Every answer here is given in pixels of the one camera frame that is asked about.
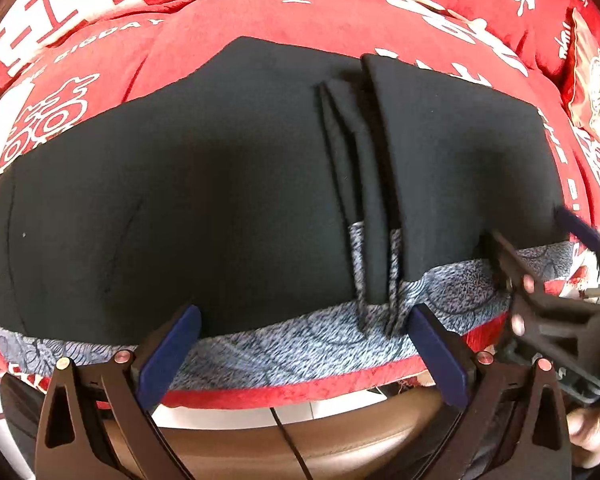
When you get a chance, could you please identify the person's right hand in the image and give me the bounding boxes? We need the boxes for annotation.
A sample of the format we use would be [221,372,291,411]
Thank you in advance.
[567,402,600,470]

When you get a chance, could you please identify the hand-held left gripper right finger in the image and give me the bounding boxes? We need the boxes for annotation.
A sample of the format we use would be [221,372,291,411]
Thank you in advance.
[407,303,573,480]

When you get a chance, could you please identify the black cable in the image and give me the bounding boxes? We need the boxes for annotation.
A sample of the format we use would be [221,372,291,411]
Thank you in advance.
[269,406,313,480]

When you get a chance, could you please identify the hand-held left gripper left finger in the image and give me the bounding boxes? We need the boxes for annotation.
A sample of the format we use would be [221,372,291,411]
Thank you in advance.
[34,303,203,480]

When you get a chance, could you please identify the red printed blanket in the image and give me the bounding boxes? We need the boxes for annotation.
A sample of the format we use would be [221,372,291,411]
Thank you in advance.
[0,0,600,411]

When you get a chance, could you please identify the black pants with grey band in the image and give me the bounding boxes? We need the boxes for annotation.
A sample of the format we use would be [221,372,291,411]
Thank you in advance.
[0,35,588,378]

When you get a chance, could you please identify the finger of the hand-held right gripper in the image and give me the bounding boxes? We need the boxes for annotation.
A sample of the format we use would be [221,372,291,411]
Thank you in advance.
[552,207,600,283]
[480,230,553,308]

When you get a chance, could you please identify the red cushion with gold print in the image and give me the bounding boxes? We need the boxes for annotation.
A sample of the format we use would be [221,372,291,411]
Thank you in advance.
[562,7,600,153]

